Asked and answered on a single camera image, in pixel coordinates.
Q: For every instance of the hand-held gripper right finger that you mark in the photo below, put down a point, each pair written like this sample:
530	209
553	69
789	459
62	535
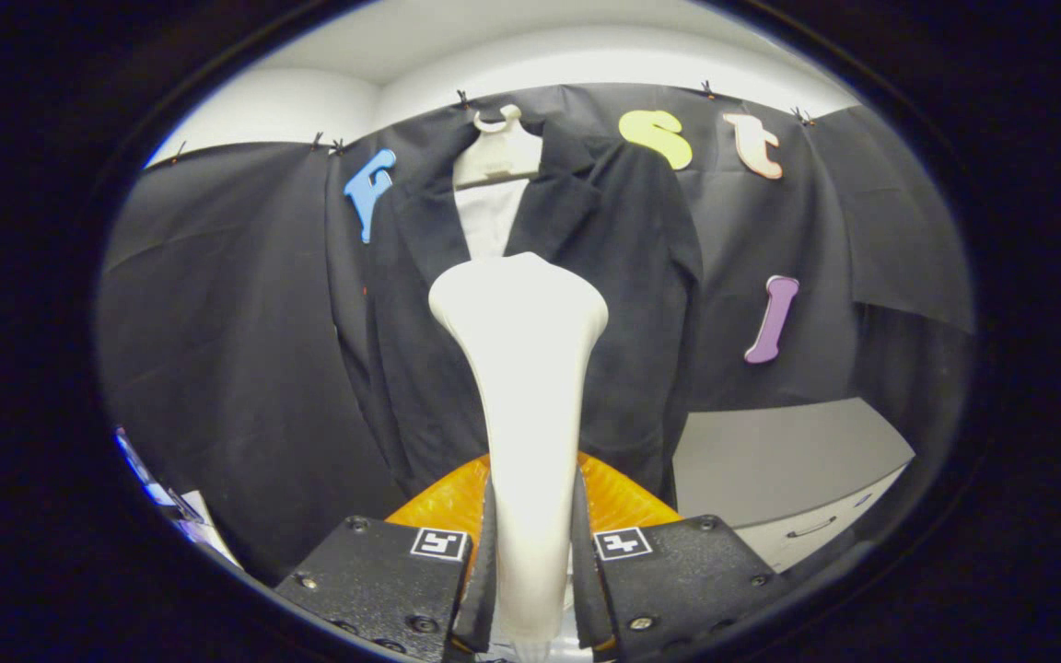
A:
586	589

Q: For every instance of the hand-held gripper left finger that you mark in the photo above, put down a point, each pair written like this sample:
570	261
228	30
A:
484	589

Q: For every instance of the white garment steamer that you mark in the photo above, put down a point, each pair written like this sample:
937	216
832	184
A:
530	396

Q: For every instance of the black suit jacket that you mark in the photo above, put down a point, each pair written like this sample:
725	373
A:
623	322

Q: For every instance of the beige cabinet with grey top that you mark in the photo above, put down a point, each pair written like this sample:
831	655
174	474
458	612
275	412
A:
770	460

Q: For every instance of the blue and white clutter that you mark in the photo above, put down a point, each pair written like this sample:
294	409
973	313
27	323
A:
204	525

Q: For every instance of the black backdrop cloth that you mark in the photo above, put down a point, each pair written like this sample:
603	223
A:
217	322

